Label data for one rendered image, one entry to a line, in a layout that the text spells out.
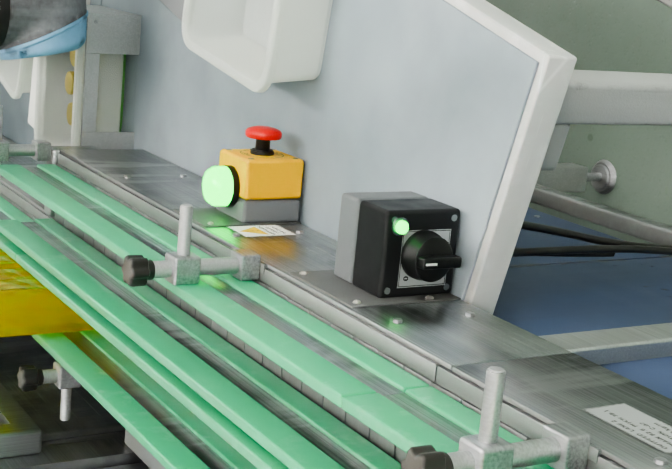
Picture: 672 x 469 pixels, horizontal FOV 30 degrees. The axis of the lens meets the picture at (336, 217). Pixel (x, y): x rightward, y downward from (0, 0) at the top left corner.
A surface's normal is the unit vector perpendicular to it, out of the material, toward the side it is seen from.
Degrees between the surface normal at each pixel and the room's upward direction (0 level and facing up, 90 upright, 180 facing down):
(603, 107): 90
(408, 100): 0
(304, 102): 0
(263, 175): 90
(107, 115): 90
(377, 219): 0
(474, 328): 90
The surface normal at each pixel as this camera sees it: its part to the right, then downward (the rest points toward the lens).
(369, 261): -0.85, 0.03
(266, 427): 0.09, -0.97
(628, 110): 0.47, 0.48
